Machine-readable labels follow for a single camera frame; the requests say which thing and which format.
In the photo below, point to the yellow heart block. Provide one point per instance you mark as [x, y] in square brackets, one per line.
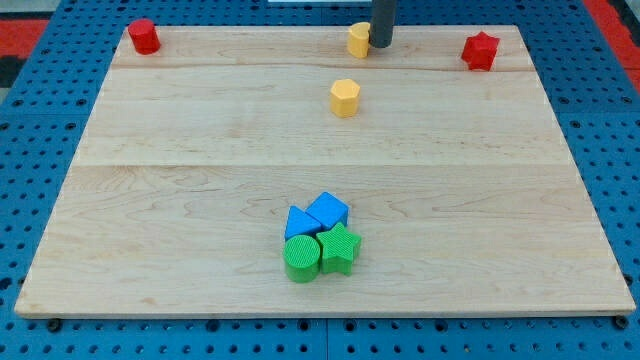
[358, 40]

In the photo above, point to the red cylinder block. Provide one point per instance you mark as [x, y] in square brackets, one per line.
[144, 36]

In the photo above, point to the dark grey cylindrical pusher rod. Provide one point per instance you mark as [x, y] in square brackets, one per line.
[382, 21]

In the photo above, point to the blue triangle block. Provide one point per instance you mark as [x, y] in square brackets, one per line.
[300, 222]

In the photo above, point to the blue cube block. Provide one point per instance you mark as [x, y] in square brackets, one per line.
[328, 210]

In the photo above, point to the green cylinder block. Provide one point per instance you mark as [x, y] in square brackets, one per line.
[301, 256]

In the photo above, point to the yellow hexagon block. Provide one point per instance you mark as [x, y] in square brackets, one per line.
[344, 98]

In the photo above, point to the red star block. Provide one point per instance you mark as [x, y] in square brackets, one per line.
[479, 51]

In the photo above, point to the light wooden board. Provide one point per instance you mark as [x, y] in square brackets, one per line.
[460, 184]

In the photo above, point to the green star block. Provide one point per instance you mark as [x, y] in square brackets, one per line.
[339, 249]

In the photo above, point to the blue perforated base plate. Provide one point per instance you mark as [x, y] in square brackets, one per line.
[49, 102]

